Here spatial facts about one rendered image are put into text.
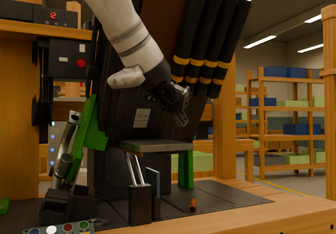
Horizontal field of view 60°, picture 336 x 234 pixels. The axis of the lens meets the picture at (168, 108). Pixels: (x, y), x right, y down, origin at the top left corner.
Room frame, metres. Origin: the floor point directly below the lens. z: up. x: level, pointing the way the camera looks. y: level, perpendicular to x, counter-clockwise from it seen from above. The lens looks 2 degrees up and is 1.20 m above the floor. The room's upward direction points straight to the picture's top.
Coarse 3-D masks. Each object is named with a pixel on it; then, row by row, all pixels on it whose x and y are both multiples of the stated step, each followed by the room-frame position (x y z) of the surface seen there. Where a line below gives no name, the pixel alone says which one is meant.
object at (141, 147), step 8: (120, 144) 0.90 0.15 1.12; (128, 144) 0.83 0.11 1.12; (136, 144) 0.77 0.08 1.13; (144, 144) 0.77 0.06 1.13; (152, 144) 0.77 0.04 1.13; (160, 144) 0.77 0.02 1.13; (168, 144) 0.78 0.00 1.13; (176, 144) 0.79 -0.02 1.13; (184, 144) 0.80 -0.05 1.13; (192, 144) 0.81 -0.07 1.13; (128, 152) 0.84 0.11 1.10; (136, 152) 0.77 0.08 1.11; (160, 152) 0.80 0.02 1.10; (168, 152) 0.80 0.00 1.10; (176, 152) 0.81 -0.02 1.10; (184, 152) 0.82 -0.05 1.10
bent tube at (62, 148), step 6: (72, 114) 0.94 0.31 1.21; (78, 114) 0.95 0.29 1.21; (72, 120) 0.92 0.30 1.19; (78, 120) 0.93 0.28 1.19; (66, 126) 0.95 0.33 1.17; (72, 126) 0.94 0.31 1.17; (66, 132) 0.96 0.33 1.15; (72, 132) 0.96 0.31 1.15; (66, 138) 0.97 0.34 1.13; (60, 144) 0.97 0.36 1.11; (66, 144) 0.98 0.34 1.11; (60, 150) 0.97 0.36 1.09; (66, 150) 0.98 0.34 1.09; (54, 168) 0.93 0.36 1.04; (54, 180) 0.89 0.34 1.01; (60, 180) 0.90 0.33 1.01; (54, 186) 0.87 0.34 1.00; (60, 186) 0.88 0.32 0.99
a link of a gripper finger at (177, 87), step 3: (171, 81) 0.56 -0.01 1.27; (174, 84) 0.56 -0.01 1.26; (174, 87) 0.56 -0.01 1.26; (177, 87) 0.56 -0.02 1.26; (180, 87) 0.56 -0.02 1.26; (177, 90) 0.56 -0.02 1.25; (180, 90) 0.56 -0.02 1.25; (183, 90) 0.55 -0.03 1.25; (186, 90) 0.56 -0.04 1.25; (177, 93) 0.57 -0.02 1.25; (186, 93) 0.56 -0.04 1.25; (177, 96) 0.56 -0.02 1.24; (186, 96) 0.57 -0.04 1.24
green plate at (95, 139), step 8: (88, 104) 0.89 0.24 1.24; (96, 104) 0.88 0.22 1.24; (88, 112) 0.86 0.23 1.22; (96, 112) 0.88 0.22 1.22; (88, 120) 0.86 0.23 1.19; (96, 120) 0.89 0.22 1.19; (80, 128) 0.90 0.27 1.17; (88, 128) 0.88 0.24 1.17; (96, 128) 0.89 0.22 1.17; (80, 136) 0.86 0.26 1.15; (88, 136) 0.88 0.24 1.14; (96, 136) 0.89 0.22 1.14; (104, 136) 0.90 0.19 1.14; (80, 144) 0.85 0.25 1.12; (88, 144) 0.88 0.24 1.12; (96, 144) 0.89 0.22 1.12; (104, 144) 0.90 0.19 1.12; (72, 152) 0.91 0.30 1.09
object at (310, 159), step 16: (256, 80) 6.13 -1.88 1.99; (272, 80) 5.67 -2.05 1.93; (288, 80) 5.78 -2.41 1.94; (304, 80) 5.90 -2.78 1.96; (320, 80) 6.02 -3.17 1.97; (320, 96) 6.11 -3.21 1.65; (288, 128) 6.16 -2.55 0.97; (304, 128) 6.00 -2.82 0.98; (320, 128) 6.31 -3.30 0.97; (256, 160) 5.75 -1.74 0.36; (272, 160) 5.77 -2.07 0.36; (288, 160) 5.89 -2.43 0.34; (304, 160) 5.97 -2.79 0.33; (320, 160) 6.13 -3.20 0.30
